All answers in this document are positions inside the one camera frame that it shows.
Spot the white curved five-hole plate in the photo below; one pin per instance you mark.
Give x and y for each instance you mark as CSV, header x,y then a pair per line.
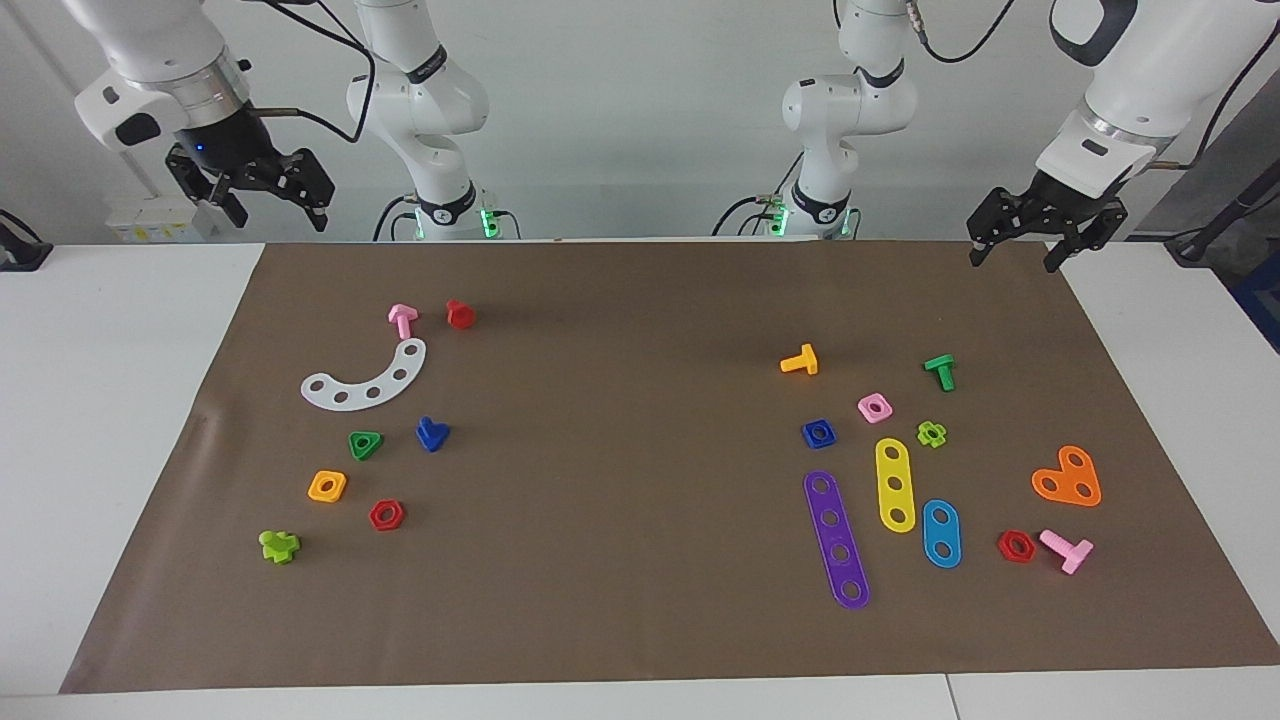
x,y
386,385

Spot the white power strip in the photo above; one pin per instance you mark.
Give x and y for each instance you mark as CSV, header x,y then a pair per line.
x,y
150,215

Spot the grey partition panel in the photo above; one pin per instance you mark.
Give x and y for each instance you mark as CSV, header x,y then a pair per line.
x,y
1250,140

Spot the lime green plastic bolt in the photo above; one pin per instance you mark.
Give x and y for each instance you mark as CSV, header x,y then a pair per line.
x,y
277,547

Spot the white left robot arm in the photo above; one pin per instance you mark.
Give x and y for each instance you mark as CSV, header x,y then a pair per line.
x,y
1160,70

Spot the pink plastic bolt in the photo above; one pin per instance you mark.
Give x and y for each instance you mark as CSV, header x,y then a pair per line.
x,y
1072,553
403,320

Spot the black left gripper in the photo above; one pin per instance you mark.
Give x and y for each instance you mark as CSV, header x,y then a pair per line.
x,y
1065,205

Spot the blue square plastic nut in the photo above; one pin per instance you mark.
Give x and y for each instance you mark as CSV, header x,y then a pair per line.
x,y
808,437

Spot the brown table mat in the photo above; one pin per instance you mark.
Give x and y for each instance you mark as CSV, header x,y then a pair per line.
x,y
640,550

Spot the orange three-hole angle plate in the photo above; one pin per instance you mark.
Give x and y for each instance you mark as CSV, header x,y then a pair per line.
x,y
1066,478

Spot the yellow three-hole strip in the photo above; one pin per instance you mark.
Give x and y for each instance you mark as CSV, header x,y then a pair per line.
x,y
894,467

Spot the red hexagonal plastic nut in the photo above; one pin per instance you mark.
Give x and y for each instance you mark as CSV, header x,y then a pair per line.
x,y
1003,548
375,517

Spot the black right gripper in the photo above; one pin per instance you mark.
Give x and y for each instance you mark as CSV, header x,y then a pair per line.
x,y
225,145

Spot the orange plastic bolt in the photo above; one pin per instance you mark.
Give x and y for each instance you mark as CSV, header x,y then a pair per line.
x,y
803,360

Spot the black clamp mount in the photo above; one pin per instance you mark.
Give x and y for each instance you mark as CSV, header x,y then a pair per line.
x,y
20,255

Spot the purple four-hole strip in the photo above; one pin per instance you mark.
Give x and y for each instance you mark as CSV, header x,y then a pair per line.
x,y
827,503

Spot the green triangular plastic nut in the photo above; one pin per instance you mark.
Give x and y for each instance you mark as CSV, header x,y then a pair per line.
x,y
375,440

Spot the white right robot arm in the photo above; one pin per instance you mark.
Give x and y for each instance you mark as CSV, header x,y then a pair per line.
x,y
150,50

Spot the red plastic bolt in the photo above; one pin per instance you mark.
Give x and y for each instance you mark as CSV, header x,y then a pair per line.
x,y
460,316

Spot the pink square plastic nut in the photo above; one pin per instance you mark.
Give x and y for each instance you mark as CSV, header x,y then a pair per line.
x,y
864,402

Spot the orange square plastic nut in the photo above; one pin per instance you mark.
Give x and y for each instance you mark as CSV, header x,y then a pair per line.
x,y
315,480

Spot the blue plastic bolt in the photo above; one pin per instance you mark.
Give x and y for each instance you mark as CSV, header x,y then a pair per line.
x,y
431,436

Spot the lime flower-shaped plastic nut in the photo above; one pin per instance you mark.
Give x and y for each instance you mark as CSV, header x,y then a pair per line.
x,y
941,438

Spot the blue two-hole strip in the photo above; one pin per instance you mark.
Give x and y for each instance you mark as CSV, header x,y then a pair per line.
x,y
941,533

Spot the black tripod pole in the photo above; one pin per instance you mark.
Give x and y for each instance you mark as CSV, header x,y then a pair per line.
x,y
1235,210

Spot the blue box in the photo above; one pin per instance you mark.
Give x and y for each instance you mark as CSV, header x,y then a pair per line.
x,y
1262,300

